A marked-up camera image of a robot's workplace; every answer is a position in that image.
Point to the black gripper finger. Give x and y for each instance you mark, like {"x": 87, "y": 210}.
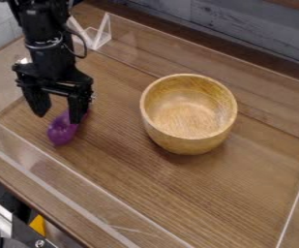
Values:
{"x": 37, "y": 99}
{"x": 77, "y": 107}

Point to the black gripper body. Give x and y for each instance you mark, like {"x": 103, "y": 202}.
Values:
{"x": 69, "y": 83}

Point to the purple toy eggplant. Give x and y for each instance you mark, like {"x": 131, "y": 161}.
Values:
{"x": 61, "y": 130}

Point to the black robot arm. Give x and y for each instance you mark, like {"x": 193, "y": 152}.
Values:
{"x": 51, "y": 73}

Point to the brown wooden bowl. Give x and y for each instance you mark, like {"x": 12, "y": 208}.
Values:
{"x": 188, "y": 112}

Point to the black and yellow device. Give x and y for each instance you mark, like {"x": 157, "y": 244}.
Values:
{"x": 53, "y": 239}

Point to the clear acrylic corner bracket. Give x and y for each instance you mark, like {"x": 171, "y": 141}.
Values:
{"x": 96, "y": 37}

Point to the clear acrylic tray wall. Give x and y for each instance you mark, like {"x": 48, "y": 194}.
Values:
{"x": 87, "y": 212}

